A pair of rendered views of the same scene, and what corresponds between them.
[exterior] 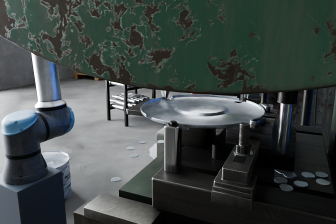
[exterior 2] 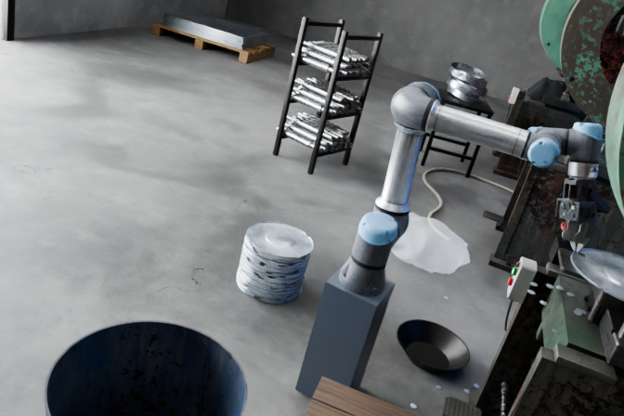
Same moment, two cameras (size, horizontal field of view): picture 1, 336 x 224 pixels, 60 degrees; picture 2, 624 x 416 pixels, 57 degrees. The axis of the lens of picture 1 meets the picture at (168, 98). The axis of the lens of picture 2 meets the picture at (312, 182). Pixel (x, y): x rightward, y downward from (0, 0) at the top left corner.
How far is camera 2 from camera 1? 1.28 m
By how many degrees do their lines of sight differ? 14
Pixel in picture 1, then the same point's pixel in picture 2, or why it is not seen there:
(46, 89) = (402, 191)
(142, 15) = not seen: outside the picture
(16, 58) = not seen: outside the picture
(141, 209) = (599, 363)
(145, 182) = (581, 337)
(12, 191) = (367, 304)
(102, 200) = (565, 351)
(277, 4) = not seen: outside the picture
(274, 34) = not seen: outside the picture
